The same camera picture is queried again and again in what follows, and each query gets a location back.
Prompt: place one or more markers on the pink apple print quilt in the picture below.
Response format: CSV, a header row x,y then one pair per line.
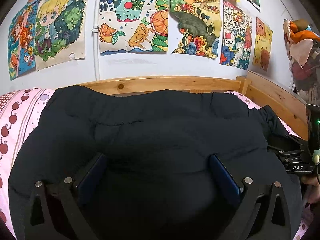
x,y
18,121

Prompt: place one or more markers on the wooden bed frame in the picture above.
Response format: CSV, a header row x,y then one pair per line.
x,y
287,105

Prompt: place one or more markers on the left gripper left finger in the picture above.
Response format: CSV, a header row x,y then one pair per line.
x,y
53,211

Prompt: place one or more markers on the plastic bag of bedding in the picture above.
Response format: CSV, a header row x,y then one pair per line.
x,y
302,46

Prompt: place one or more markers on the white wall conduit pipe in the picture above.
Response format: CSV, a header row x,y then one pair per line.
x,y
95,31

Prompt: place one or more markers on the person's right hand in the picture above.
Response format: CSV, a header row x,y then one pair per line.
x,y
314,194

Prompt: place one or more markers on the orange-haired girl drawing lower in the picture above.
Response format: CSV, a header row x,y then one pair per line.
x,y
21,40

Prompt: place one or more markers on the fruit juice drawing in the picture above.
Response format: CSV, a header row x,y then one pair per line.
x,y
133,26

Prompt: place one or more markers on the yellow bear drawing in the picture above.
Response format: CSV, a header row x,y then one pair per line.
x,y
262,45

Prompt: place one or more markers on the landscape hills drawing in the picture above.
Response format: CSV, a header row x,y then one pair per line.
x,y
200,23

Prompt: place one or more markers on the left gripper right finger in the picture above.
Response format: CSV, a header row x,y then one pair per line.
x,y
254,211

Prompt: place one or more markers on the blond boy drawing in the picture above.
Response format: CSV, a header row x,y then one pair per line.
x,y
60,32

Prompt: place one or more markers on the red white checkered sheet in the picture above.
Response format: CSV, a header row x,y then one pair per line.
x,y
4,99

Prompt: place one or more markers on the black padded jacket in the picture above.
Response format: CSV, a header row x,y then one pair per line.
x,y
154,181

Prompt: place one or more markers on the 2024 city drawing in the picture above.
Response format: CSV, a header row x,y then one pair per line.
x,y
237,37

